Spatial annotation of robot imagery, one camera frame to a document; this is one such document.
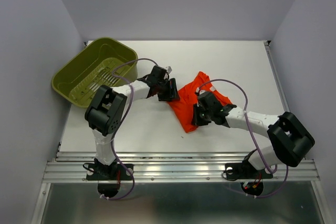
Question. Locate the orange t shirt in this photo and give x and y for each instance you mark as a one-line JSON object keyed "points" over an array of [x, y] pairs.
{"points": [[183, 108]]}

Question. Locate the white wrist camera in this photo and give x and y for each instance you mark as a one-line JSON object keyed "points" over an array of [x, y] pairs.
{"points": [[168, 69], [199, 91]]}

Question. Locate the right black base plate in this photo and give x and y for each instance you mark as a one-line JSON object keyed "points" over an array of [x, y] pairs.
{"points": [[236, 171]]}

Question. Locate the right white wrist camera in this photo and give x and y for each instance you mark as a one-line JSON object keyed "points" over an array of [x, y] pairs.
{"points": [[199, 91]]}

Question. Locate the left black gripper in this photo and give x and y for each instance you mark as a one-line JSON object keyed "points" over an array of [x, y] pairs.
{"points": [[171, 93]]}

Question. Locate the olive green plastic basket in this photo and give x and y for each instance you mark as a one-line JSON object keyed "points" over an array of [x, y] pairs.
{"points": [[80, 78]]}

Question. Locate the aluminium mounting rail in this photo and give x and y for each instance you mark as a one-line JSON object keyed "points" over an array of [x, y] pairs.
{"points": [[152, 167]]}

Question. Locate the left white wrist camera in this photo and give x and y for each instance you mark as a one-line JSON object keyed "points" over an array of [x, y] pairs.
{"points": [[168, 69]]}

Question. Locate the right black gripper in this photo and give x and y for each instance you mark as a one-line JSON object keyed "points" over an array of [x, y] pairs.
{"points": [[196, 120]]}

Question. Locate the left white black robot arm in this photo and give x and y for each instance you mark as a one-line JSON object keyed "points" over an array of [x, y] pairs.
{"points": [[110, 105]]}

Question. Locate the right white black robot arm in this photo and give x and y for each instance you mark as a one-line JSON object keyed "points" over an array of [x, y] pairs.
{"points": [[290, 141]]}

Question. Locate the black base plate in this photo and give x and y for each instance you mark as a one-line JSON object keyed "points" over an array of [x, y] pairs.
{"points": [[236, 171], [98, 172]]}

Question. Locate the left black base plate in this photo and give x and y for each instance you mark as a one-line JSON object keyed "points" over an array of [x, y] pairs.
{"points": [[98, 172]]}

